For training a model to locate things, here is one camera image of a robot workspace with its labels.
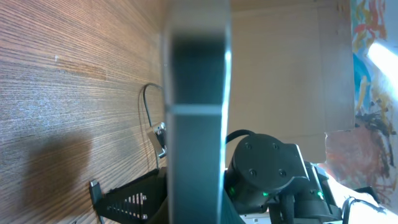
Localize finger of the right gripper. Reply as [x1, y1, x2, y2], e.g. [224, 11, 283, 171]
[89, 167, 167, 223]

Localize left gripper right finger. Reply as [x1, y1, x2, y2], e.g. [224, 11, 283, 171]
[221, 190, 245, 224]

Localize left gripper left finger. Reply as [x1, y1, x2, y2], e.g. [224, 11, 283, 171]
[146, 197, 169, 224]

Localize black USB charging cable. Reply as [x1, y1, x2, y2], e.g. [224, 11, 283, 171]
[142, 82, 165, 169]

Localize turquoise screen smartphone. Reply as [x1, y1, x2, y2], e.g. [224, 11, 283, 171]
[162, 0, 232, 223]

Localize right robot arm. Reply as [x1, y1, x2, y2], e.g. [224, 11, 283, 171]
[89, 129, 397, 223]

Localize right camera black cable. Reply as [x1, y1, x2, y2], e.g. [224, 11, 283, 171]
[225, 129, 388, 224]

